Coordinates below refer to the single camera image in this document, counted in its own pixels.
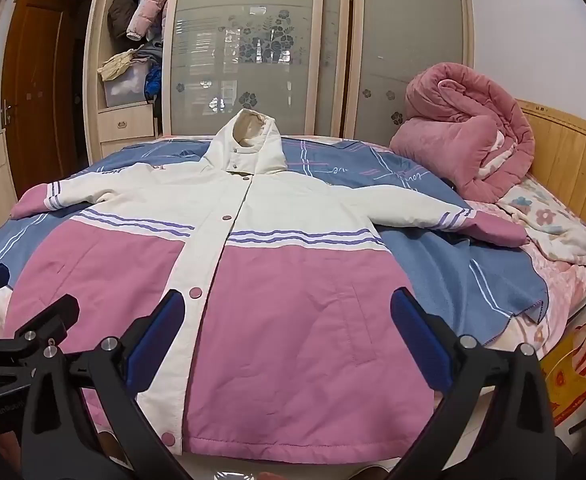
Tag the brown wooden door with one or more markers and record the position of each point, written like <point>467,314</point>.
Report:
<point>38,90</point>

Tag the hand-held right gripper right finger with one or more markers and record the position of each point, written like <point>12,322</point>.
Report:
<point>415,332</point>

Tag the blue striped bed sheet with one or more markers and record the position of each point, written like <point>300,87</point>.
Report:
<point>453,270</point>

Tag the pink quilt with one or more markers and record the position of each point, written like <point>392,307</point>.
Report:
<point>463,125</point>

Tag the clear plastic storage box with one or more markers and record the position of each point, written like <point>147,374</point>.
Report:
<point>128,90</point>

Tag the blue garment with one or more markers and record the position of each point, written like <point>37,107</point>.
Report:
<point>152,85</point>

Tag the wooden bed headboard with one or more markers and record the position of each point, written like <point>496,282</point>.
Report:
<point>568,160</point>

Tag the wardrobe drawer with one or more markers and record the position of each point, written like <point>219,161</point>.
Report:
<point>125,124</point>

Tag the yellow and red bag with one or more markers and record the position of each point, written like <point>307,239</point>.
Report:
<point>578,365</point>

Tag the floral white blanket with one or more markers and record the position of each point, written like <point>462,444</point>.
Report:
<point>553,220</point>

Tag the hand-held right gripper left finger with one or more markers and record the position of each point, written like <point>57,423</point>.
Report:
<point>158,340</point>

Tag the pink puffer coat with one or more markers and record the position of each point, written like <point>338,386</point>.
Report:
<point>150,5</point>

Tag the beige crumpled cloth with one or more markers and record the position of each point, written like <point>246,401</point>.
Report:
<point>115,65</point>

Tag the beige sliding door wardrobe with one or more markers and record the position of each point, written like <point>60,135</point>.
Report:
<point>323,35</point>

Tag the dark brown coat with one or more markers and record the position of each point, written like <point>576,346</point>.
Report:
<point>120,10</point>

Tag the grey clothes pile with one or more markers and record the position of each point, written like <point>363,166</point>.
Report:
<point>148,52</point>

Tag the pink and white jacket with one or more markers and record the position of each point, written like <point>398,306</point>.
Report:
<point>283,320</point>

